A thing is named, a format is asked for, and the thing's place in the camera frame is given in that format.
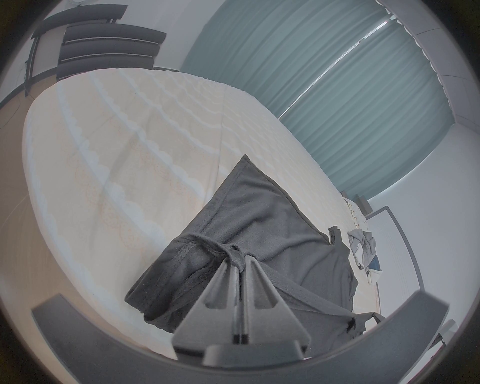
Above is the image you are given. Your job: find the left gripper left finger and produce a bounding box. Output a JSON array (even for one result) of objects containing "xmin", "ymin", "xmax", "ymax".
[{"xmin": 172, "ymin": 259, "xmax": 241, "ymax": 357}]

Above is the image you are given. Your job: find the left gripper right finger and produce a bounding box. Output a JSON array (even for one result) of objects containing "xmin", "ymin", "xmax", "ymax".
[{"xmin": 242, "ymin": 256, "xmax": 312, "ymax": 347}]

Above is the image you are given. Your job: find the black T-shirt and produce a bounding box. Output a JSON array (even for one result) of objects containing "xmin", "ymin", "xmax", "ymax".
[{"xmin": 125, "ymin": 154, "xmax": 387, "ymax": 338}]

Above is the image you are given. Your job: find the pile of clothes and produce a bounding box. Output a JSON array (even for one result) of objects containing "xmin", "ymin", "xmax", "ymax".
[{"xmin": 347, "ymin": 229, "xmax": 385, "ymax": 286}]

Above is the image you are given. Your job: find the bed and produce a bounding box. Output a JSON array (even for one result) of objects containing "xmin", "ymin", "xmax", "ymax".
[{"xmin": 22, "ymin": 67, "xmax": 424, "ymax": 361}]

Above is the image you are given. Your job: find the white printed pillow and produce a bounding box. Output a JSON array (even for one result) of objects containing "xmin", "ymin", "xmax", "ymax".
[{"xmin": 343, "ymin": 197, "xmax": 367, "ymax": 230}]

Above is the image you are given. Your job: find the grey bedside table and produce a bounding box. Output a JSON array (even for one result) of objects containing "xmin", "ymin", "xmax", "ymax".
[{"xmin": 339, "ymin": 191, "xmax": 371, "ymax": 211}]

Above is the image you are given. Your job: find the blue-green curtain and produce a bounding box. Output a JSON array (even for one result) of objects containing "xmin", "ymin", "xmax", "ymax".
[
  {"xmin": 180, "ymin": 0, "xmax": 391, "ymax": 118},
  {"xmin": 279, "ymin": 19, "xmax": 452, "ymax": 202}
]

